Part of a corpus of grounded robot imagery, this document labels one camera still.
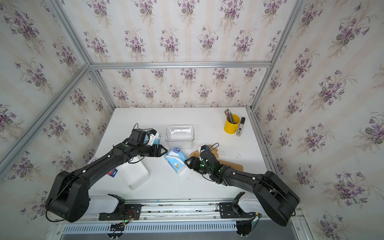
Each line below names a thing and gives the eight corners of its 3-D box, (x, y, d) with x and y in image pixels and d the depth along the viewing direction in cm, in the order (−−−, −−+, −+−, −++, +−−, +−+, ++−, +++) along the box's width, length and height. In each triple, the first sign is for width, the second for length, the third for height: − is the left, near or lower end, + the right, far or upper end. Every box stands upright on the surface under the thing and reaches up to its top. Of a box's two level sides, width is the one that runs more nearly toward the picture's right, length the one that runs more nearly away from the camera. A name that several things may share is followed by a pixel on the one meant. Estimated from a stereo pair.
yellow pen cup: (224, 134, 106) (227, 125, 98) (223, 123, 113) (225, 114, 105) (238, 134, 106) (242, 125, 98) (235, 123, 113) (238, 114, 105)
